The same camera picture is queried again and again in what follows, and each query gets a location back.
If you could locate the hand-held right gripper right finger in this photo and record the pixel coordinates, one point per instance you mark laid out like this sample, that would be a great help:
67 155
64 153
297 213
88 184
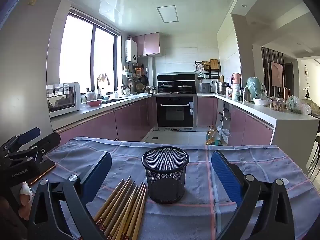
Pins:
226 175

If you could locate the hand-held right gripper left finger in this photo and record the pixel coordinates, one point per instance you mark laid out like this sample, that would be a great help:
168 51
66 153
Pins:
97 177

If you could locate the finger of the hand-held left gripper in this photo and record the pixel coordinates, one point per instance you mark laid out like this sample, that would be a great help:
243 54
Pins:
47 141
27 133

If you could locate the bunch of wooden chopsticks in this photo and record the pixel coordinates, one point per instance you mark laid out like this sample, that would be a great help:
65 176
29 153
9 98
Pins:
125 210

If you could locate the black mesh utensil holder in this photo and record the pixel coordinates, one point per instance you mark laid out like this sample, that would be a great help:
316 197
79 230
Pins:
165 180

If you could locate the person's left hand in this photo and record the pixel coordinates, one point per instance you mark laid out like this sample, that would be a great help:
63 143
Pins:
24 202

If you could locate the oil bottle with blue label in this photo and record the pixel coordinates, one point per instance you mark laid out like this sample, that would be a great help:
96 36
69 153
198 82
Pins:
216 138

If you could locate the white plastic bag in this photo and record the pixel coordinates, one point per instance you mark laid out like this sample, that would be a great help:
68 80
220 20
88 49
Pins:
224 135

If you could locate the yellow cooking oil bottle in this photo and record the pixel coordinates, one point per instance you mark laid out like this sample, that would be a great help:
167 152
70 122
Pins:
209 136

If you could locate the blue plaid tablecloth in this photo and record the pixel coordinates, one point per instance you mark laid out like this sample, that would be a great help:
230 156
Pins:
200 217

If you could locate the white microwave oven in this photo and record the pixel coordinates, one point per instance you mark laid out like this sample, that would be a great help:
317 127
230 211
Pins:
75 97

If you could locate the pink lower kitchen cabinets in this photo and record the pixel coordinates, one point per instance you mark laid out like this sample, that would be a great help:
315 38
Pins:
105 122
245 125

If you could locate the pink bowl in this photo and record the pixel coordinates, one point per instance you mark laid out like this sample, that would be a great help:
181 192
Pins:
93 103

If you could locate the black built-in oven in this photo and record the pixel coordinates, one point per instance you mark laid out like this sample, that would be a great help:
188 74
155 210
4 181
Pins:
175 112

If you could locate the white bowl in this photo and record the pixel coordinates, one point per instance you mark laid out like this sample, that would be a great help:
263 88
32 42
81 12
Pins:
261 102

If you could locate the steel thermos bottle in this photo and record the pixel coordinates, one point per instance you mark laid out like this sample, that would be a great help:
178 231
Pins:
246 94

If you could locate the white jug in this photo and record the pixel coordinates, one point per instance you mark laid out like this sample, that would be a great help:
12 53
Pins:
235 92

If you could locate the beige hanging cloth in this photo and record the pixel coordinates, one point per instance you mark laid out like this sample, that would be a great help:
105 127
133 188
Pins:
104 78

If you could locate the steel stock pot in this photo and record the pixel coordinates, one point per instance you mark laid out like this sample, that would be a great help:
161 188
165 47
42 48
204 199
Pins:
222 88

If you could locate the clear food container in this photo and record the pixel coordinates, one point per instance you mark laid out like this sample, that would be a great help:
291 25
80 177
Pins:
277 104

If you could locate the kitchen window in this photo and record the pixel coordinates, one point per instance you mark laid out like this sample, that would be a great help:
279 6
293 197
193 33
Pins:
75 55

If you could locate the mint green appliance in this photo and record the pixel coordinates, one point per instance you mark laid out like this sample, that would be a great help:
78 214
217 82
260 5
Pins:
253 87

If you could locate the pink electric kettle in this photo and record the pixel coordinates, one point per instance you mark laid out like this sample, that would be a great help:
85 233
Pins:
236 78

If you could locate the black wok with lid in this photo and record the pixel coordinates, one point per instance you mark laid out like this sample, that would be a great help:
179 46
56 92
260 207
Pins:
165 87
184 87

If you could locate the green patterned bag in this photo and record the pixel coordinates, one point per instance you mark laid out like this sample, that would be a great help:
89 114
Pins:
295 103

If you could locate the steel kettle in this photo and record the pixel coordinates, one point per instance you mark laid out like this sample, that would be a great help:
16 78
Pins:
153 90

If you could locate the hanging frying pan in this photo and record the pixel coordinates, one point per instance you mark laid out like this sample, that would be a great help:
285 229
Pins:
144 79

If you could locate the black range hood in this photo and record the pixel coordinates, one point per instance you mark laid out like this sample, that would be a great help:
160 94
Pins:
176 77

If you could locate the white water heater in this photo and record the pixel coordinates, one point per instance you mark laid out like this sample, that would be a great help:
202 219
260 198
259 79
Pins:
131 51

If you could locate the ceiling light panel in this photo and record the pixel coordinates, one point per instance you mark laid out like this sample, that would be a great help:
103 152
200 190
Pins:
167 13

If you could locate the black wall rack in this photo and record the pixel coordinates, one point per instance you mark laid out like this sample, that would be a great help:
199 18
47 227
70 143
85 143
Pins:
210 73

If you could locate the pink wall picture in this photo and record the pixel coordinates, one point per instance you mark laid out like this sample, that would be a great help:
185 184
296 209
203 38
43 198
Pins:
277 74

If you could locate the gold wall clock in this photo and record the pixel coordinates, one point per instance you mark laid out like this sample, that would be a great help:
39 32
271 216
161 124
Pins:
306 71

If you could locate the pink wall cabinet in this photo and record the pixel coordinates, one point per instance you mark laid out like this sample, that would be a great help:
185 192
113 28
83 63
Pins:
150 43

